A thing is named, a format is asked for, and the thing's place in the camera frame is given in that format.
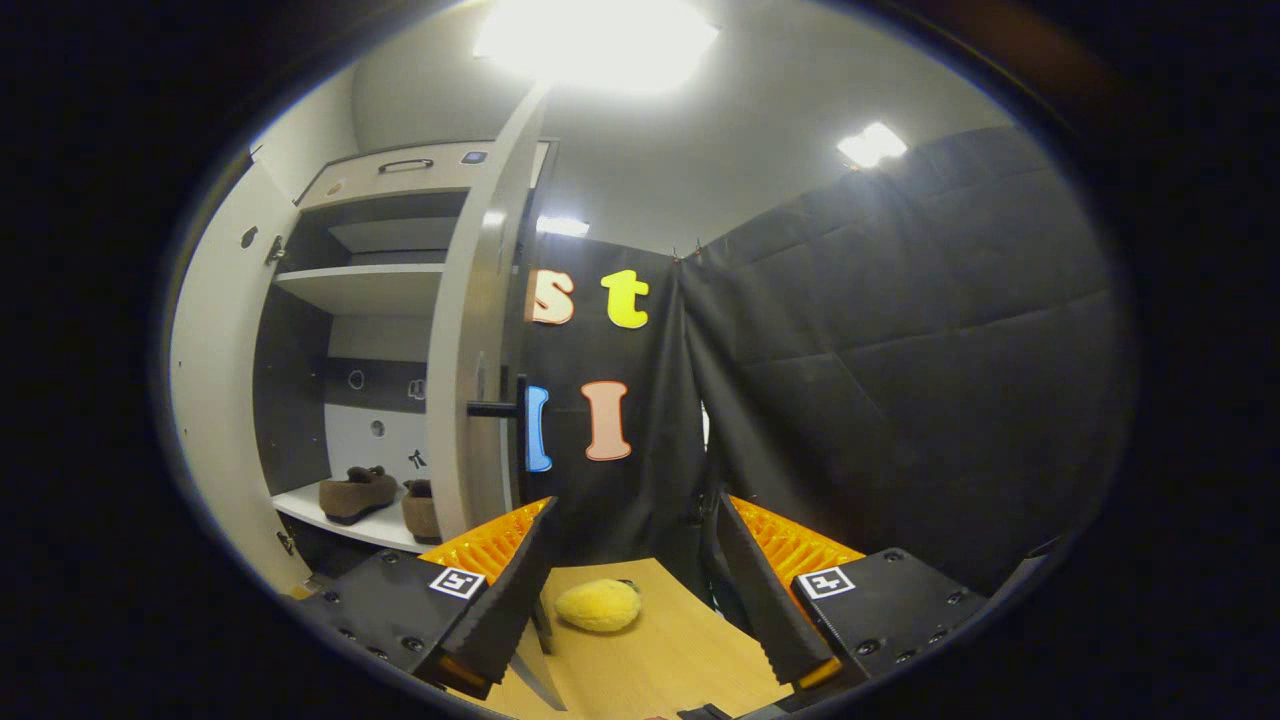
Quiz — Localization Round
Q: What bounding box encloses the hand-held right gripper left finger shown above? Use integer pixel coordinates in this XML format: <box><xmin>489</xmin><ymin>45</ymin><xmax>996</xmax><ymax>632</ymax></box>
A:
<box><xmin>300</xmin><ymin>497</ymin><xmax>559</xmax><ymax>701</ymax></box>

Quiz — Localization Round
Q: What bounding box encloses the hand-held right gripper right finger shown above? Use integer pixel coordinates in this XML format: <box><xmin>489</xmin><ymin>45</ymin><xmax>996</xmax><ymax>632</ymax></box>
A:
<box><xmin>715</xmin><ymin>492</ymin><xmax>986</xmax><ymax>691</ymax></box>

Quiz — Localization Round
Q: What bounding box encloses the brown fuzzy shoe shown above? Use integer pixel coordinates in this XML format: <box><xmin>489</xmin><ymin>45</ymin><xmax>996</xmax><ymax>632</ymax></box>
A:
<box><xmin>318</xmin><ymin>465</ymin><xmax>399</xmax><ymax>526</ymax></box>
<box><xmin>400</xmin><ymin>478</ymin><xmax>442</xmax><ymax>546</ymax></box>

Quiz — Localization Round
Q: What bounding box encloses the grey cabinet door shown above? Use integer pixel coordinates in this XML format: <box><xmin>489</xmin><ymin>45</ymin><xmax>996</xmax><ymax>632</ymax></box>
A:
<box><xmin>425</xmin><ymin>85</ymin><xmax>556</xmax><ymax>546</ymax></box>
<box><xmin>168</xmin><ymin>160</ymin><xmax>301</xmax><ymax>596</ymax></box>

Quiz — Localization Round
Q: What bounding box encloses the grey shoe cabinet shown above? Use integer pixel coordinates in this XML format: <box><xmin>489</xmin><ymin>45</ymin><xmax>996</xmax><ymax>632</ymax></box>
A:
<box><xmin>252</xmin><ymin>140</ymin><xmax>551</xmax><ymax>581</ymax></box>

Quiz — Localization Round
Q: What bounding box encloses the yellow plush toy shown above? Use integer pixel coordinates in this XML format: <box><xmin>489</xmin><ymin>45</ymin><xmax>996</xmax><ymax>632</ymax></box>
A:
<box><xmin>555</xmin><ymin>578</ymin><xmax>643</xmax><ymax>634</ymax></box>

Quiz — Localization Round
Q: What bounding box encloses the black backdrop cloth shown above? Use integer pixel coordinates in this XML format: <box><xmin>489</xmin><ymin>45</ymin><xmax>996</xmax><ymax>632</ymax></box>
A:
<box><xmin>515</xmin><ymin>125</ymin><xmax>1136</xmax><ymax>601</ymax></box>

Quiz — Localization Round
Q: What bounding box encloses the long ceiling light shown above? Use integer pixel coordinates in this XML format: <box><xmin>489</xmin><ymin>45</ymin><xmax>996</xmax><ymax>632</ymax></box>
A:
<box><xmin>475</xmin><ymin>0</ymin><xmax>719</xmax><ymax>97</ymax></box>

